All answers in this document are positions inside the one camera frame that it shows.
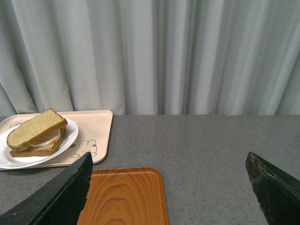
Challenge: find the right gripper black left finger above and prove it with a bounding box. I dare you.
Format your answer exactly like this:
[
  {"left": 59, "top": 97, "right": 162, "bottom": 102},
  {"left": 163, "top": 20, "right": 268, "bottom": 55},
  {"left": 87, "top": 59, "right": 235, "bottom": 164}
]
[{"left": 0, "top": 152, "right": 93, "bottom": 225}]

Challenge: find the grey curtain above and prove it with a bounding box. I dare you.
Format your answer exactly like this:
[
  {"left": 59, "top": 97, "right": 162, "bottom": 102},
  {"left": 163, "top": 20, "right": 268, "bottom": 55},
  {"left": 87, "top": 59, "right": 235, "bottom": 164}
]
[{"left": 0, "top": 0, "right": 300, "bottom": 116}]

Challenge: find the fried egg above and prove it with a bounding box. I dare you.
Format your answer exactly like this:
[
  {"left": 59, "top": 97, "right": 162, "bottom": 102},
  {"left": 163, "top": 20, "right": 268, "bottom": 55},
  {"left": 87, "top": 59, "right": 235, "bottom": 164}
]
[{"left": 31, "top": 130, "right": 60, "bottom": 148}]

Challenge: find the orange wooden tray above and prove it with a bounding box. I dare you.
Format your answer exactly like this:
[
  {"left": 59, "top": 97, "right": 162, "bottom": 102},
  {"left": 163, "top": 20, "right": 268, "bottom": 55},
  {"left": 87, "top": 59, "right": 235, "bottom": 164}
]
[{"left": 77, "top": 167, "right": 169, "bottom": 225}]

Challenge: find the bread slice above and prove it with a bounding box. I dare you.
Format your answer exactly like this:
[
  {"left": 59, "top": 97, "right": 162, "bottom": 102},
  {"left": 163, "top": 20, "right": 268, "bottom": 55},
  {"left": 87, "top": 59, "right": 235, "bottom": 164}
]
[
  {"left": 7, "top": 108, "right": 68, "bottom": 151},
  {"left": 10, "top": 128, "right": 66, "bottom": 158}
]

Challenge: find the white round plate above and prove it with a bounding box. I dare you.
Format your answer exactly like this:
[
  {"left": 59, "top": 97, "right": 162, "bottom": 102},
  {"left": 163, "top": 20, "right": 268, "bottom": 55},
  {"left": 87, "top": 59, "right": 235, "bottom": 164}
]
[{"left": 0, "top": 116, "right": 79, "bottom": 171}]

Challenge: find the beige rabbit print tray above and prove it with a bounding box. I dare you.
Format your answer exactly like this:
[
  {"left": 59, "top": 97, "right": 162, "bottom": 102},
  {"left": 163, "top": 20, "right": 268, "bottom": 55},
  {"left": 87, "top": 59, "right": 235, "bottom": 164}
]
[{"left": 0, "top": 110, "right": 113, "bottom": 172}]

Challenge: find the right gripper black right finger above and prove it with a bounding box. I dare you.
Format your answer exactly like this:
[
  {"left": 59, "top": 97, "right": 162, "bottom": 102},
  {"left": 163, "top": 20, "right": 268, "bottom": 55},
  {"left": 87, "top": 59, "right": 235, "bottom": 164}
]
[{"left": 246, "top": 152, "right": 300, "bottom": 225}]

